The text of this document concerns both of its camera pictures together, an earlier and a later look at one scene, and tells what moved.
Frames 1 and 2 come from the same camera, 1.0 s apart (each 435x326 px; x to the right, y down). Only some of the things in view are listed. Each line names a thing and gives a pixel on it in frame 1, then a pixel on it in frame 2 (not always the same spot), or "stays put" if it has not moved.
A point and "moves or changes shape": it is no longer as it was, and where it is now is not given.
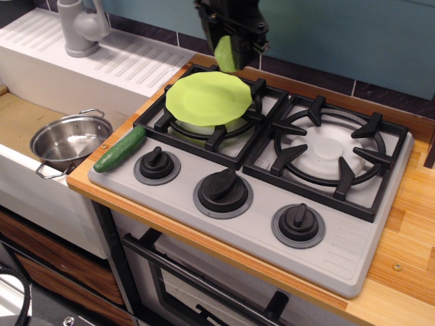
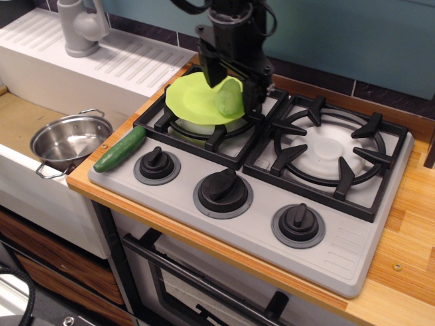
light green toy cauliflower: [224, 54] moves or changes shape
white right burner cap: [326, 145] stays put
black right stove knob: [298, 226] stays put
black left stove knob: [157, 167] stays put
